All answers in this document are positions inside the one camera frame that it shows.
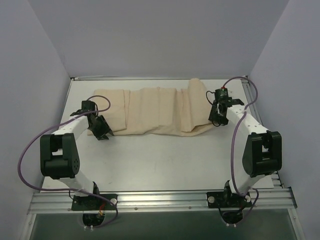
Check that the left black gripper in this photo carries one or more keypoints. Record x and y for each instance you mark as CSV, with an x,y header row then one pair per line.
x,y
100,127

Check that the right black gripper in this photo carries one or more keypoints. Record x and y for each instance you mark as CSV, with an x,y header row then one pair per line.
x,y
215,115

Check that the beige cloth kit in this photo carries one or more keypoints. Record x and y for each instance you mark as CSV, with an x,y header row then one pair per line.
x,y
156,110

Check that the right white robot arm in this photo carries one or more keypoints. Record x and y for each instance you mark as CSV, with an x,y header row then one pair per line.
x,y
235,116

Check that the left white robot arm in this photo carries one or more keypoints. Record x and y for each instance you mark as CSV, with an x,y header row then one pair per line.
x,y
59,157

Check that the back aluminium rail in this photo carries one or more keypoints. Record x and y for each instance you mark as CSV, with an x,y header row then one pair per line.
x,y
126,78

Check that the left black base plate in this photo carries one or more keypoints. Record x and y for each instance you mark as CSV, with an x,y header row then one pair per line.
x,y
90,203

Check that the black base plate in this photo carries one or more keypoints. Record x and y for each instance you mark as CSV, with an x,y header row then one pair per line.
x,y
90,203
219,199

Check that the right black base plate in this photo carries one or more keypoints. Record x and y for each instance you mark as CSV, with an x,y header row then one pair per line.
x,y
219,199

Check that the front aluminium rail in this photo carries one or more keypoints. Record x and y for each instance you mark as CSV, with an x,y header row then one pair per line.
x,y
158,201

